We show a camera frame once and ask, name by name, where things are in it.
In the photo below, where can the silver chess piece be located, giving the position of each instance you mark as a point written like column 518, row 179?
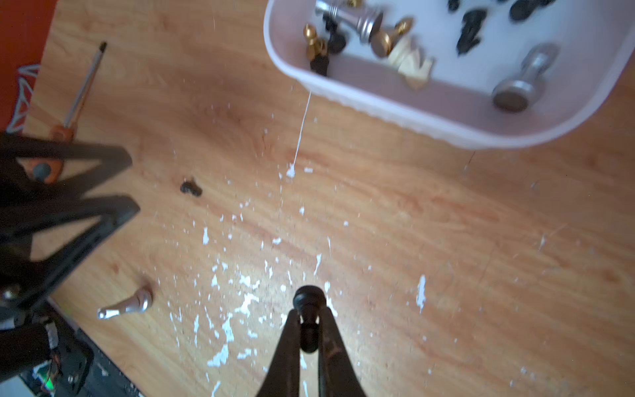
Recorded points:
column 365, row 21
column 137, row 303
column 519, row 92

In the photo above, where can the orange handled screwdriver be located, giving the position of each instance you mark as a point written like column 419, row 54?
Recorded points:
column 48, row 170

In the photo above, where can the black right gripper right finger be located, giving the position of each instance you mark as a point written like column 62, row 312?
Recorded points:
column 336, row 375

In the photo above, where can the cream chess piece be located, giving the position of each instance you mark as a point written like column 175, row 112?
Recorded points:
column 411, row 64

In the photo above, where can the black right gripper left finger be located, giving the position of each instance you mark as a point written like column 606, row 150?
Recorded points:
column 282, row 378

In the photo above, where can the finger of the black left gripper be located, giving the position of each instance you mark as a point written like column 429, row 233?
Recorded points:
column 25, row 283
column 111, row 160

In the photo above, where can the black pawn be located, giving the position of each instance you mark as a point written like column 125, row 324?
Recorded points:
column 308, row 301

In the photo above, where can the gold pawn chess piece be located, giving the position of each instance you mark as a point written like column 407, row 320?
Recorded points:
column 384, row 41

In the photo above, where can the white plastic storage box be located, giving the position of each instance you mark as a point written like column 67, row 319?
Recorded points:
column 596, row 40

